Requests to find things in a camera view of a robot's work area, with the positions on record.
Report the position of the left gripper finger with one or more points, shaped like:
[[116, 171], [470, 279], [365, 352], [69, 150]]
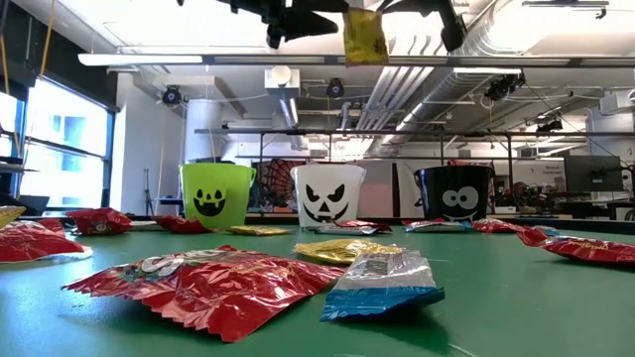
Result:
[[307, 27]]

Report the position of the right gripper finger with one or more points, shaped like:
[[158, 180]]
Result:
[[412, 6]]

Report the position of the yellow Sour Patch candy packet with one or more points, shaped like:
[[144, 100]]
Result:
[[364, 39], [10, 214], [337, 250], [258, 230]]

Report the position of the white halloween bucket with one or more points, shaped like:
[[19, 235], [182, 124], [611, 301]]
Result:
[[328, 174]]

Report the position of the black halloween bucket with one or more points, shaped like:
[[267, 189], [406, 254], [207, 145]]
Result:
[[431, 193]]

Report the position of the green halloween bucket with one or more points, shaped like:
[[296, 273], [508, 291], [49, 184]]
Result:
[[233, 188]]

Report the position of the white ceiling box unit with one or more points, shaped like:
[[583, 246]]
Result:
[[282, 82]]

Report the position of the black ceiling spotlight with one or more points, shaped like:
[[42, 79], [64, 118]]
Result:
[[171, 95], [335, 88]]

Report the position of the white round column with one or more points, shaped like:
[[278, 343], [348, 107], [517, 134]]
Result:
[[203, 129]]

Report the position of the spider web decoration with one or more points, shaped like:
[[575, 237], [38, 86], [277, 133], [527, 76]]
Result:
[[275, 186]]

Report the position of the white overhead light bar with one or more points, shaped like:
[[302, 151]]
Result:
[[139, 59]]

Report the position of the person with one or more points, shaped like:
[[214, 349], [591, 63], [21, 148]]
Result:
[[519, 191]]

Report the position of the black computer monitor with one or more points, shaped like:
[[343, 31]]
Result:
[[593, 173]]

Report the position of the white blue Hershey's bar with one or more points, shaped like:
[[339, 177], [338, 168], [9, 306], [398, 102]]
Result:
[[308, 228], [146, 226], [347, 230], [382, 282], [548, 231]]

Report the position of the large bright window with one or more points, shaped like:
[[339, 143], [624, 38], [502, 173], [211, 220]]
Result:
[[64, 149]]

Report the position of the silver ventilation duct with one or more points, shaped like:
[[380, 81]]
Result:
[[431, 94]]

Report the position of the black ceiling camera cluster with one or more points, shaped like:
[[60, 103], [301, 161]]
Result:
[[501, 88]]

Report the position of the black metal rack frame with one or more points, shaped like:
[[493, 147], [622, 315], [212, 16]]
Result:
[[248, 132]]

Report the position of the grey overhead rail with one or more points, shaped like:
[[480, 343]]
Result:
[[570, 62]]

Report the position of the white wall unit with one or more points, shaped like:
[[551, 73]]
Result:
[[617, 101]]

